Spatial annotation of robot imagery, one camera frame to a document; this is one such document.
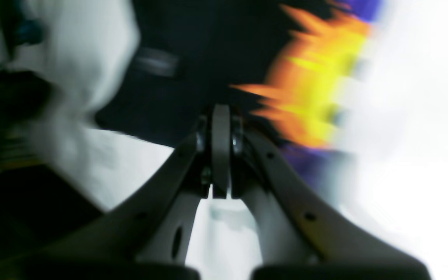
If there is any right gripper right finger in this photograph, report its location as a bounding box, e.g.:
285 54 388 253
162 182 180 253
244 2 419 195
231 115 431 280

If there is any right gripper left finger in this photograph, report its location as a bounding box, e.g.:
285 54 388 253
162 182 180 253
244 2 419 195
0 116 210 280

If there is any black T-shirt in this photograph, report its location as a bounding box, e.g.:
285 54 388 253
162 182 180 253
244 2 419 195
92 0 384 183

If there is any grey cloth at left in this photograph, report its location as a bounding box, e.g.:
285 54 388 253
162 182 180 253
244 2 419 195
0 0 178 212

